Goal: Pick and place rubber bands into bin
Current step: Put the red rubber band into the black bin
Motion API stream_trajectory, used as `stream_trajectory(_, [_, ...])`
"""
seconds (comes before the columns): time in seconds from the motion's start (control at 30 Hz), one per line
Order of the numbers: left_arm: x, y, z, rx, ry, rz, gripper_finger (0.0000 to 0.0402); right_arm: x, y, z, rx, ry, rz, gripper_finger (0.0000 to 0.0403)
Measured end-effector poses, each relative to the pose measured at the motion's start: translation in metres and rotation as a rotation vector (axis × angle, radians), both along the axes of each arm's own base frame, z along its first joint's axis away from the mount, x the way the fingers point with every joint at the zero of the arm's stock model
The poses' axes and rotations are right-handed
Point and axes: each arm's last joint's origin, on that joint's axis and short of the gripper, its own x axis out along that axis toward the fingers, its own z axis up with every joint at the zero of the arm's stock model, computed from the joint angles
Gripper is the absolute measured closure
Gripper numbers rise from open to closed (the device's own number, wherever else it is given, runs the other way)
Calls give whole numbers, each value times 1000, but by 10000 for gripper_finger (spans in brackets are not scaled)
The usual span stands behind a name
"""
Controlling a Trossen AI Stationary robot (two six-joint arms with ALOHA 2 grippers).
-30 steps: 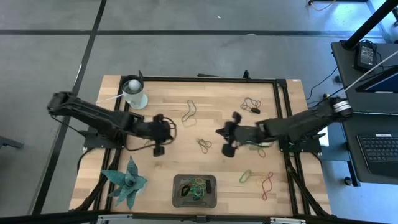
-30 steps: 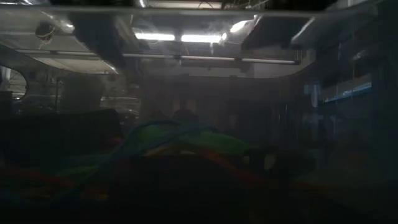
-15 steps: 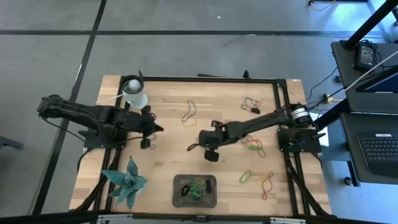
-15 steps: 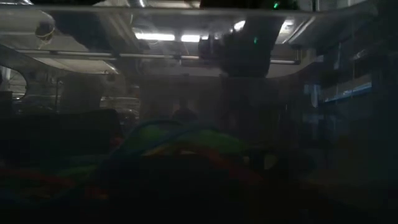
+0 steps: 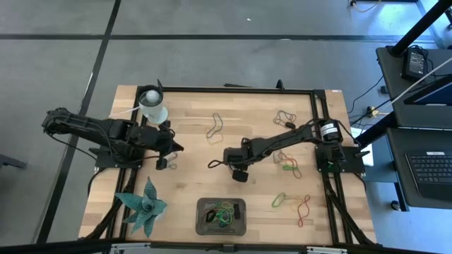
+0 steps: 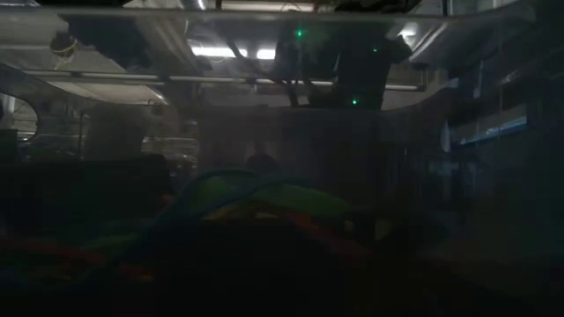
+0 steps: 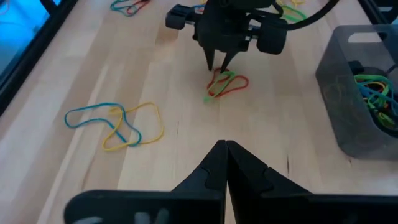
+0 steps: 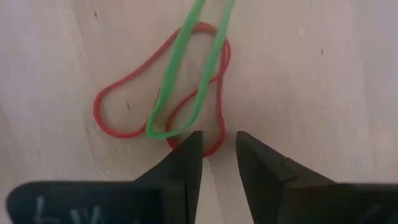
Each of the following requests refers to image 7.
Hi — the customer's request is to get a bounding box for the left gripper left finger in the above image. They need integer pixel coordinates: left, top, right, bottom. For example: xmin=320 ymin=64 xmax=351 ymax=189
xmin=63 ymin=139 xmax=229 ymax=224

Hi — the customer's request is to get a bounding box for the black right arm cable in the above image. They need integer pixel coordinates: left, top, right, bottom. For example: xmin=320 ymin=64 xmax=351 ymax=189
xmin=273 ymin=0 xmax=340 ymax=32

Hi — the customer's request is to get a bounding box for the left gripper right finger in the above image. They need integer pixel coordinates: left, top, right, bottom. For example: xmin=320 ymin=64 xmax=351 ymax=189
xmin=226 ymin=139 xmax=398 ymax=224

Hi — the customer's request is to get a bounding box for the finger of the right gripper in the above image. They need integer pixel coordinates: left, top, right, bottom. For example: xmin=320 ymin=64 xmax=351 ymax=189
xmin=202 ymin=46 xmax=217 ymax=72
xmin=220 ymin=49 xmax=240 ymax=74

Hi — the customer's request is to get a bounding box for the translucent grey plastic bin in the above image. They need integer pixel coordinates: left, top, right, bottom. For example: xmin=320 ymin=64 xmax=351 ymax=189
xmin=315 ymin=24 xmax=398 ymax=161

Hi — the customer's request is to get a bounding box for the green rubber band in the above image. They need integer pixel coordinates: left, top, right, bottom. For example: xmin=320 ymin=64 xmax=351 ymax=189
xmin=279 ymin=4 xmax=308 ymax=23
xmin=353 ymin=73 xmax=398 ymax=128
xmin=203 ymin=70 xmax=236 ymax=103

